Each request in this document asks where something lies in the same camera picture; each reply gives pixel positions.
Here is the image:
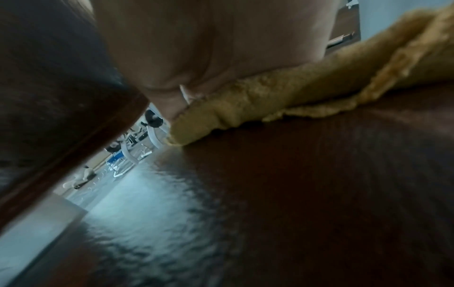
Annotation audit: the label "person's right hand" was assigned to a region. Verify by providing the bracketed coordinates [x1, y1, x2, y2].
[92, 0, 343, 124]

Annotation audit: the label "brown cleaning cloth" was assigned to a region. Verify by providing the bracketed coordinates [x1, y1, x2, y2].
[165, 2, 454, 148]

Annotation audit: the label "maroon backrest pad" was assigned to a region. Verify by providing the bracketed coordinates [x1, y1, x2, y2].
[0, 0, 150, 233]

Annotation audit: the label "maroon seat pad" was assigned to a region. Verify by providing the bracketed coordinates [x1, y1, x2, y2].
[14, 84, 454, 287]

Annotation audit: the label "white blue background machines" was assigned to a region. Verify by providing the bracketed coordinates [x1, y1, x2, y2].
[63, 103, 167, 197]

